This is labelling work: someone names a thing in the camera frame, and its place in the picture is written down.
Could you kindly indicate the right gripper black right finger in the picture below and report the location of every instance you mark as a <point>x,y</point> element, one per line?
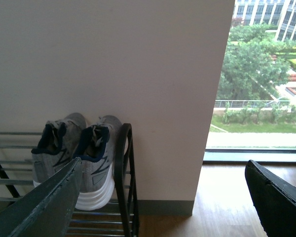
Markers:
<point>274,200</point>

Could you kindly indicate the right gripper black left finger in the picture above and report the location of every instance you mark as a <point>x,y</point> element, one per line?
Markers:
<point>46,211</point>

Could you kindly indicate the grey knit sneaker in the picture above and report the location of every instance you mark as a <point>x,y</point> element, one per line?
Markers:
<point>96,149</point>
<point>56,146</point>

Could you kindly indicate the black metal shoe rack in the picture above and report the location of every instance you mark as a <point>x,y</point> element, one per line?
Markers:
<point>118,218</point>

